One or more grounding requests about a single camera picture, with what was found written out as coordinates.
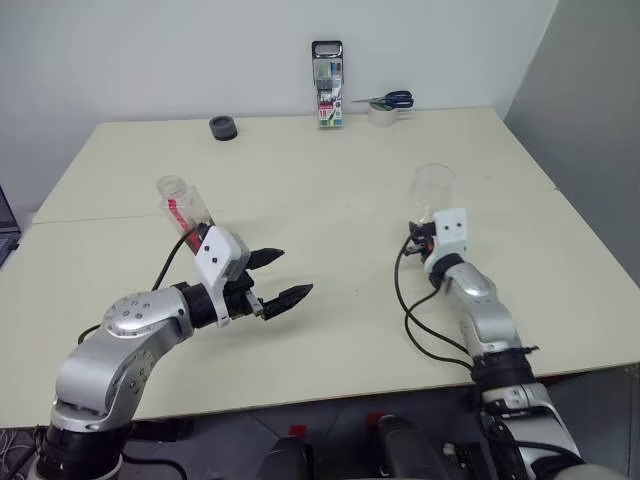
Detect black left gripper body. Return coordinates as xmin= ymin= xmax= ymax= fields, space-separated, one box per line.
xmin=222 ymin=269 xmax=266 ymax=321

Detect clear tape roll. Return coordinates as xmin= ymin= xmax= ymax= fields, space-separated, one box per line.
xmin=368 ymin=99 xmax=398 ymax=128

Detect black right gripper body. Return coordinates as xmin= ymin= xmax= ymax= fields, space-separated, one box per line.
xmin=403 ymin=233 xmax=438 ymax=266

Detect black left shoulder cable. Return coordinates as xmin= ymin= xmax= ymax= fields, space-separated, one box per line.
xmin=121 ymin=439 xmax=189 ymax=477

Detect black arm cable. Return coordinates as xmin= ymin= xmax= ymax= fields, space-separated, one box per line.
xmin=149 ymin=223 xmax=211 ymax=293
xmin=393 ymin=239 xmax=477 ymax=372

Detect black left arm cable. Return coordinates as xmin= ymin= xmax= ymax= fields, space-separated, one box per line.
xmin=149 ymin=223 xmax=211 ymax=293

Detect clear plastic cup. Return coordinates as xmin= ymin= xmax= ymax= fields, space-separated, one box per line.
xmin=409 ymin=162 xmax=458 ymax=224

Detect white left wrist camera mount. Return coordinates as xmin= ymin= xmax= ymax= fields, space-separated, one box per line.
xmin=193 ymin=225 xmax=250 ymax=329

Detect dark grey laptop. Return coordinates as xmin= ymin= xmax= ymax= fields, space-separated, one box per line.
xmin=0 ymin=184 xmax=24 ymax=269

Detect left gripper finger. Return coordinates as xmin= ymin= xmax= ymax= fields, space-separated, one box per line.
xmin=248 ymin=245 xmax=288 ymax=273
xmin=260 ymin=282 xmax=315 ymax=322

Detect marker pen pack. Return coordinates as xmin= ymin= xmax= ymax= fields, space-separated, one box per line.
xmin=310 ymin=39 xmax=345 ymax=130

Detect dark rounded shape red tab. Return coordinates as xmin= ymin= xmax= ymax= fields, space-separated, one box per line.
xmin=261 ymin=424 xmax=317 ymax=480
xmin=366 ymin=411 xmax=447 ymax=480

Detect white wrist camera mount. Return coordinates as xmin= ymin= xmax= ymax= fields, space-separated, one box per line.
xmin=426 ymin=206 xmax=470 ymax=274
xmin=193 ymin=225 xmax=250 ymax=329

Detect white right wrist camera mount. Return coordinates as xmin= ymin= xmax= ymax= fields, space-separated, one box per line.
xmin=426 ymin=206 xmax=470 ymax=274

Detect black round container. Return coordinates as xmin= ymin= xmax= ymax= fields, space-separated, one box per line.
xmin=209 ymin=115 xmax=239 ymax=142

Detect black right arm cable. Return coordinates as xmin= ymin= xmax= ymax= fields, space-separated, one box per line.
xmin=393 ymin=239 xmax=477 ymax=372

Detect clear bottle with red label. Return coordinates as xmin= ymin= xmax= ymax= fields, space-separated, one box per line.
xmin=155 ymin=174 xmax=218 ymax=252

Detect blue-handled scissors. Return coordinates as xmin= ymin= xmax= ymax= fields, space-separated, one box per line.
xmin=350 ymin=89 xmax=417 ymax=110

